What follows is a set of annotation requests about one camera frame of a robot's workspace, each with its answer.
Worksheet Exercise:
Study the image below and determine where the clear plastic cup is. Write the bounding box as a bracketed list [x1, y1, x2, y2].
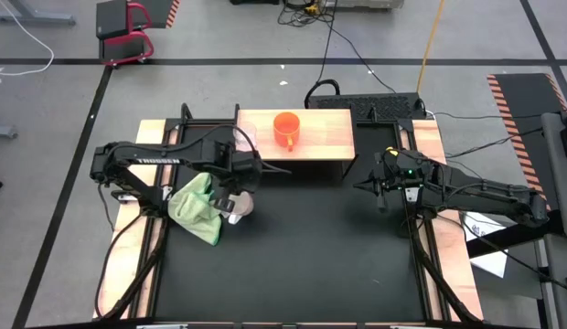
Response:
[235, 121, 259, 153]

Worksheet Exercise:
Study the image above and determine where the yellow cable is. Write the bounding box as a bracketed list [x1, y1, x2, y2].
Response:
[415, 0, 446, 95]

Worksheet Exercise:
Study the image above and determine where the white paper sheet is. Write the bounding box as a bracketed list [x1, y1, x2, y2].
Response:
[461, 208, 509, 279]

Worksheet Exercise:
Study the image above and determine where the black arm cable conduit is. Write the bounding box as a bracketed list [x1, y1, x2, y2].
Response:
[409, 218, 484, 324]
[94, 214, 170, 320]

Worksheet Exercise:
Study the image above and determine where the wooden shelf black frame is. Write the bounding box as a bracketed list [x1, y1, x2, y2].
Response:
[231, 103, 359, 184]

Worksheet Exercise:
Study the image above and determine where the wooden table side panel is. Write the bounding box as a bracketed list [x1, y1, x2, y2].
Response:
[401, 119, 485, 321]
[93, 119, 180, 320]

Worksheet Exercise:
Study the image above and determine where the grey metal box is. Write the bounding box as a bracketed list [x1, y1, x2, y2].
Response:
[324, 0, 406, 11]

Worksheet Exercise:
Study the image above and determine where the grey white patterned mug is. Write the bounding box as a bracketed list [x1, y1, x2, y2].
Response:
[226, 190, 256, 225]

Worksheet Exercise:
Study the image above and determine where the black metal beam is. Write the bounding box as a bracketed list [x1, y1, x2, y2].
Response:
[465, 209, 563, 260]

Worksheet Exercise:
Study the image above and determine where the green microfibre cloth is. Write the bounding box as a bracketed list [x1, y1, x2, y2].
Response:
[167, 171, 223, 247]

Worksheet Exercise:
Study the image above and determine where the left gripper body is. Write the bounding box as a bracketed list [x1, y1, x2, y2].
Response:
[214, 148, 262, 214]

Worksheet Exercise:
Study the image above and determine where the red black step stool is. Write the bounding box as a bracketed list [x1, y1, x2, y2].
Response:
[95, 0, 155, 68]

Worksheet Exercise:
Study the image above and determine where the white floor cable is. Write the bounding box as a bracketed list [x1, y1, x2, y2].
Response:
[0, 0, 56, 78]

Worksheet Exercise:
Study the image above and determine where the black cable bundle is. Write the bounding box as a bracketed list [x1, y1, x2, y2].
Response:
[276, 0, 336, 27]

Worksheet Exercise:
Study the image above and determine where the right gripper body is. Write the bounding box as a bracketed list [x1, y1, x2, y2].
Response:
[373, 149, 406, 212]

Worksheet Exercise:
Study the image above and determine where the black aluminium table frame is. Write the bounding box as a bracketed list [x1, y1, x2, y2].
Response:
[93, 102, 486, 329]

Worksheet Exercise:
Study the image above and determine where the orange plastic mug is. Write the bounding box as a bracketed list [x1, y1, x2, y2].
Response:
[273, 111, 302, 152]

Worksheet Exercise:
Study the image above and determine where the black orange striped mat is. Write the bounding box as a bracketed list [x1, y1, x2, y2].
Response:
[136, 0, 180, 29]
[487, 72, 567, 216]

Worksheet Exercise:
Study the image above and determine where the thick black power cable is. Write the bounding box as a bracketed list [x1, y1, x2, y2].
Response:
[304, 0, 342, 110]

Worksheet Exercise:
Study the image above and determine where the grey metal floor stand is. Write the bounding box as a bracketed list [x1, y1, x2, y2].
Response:
[0, 0, 77, 27]

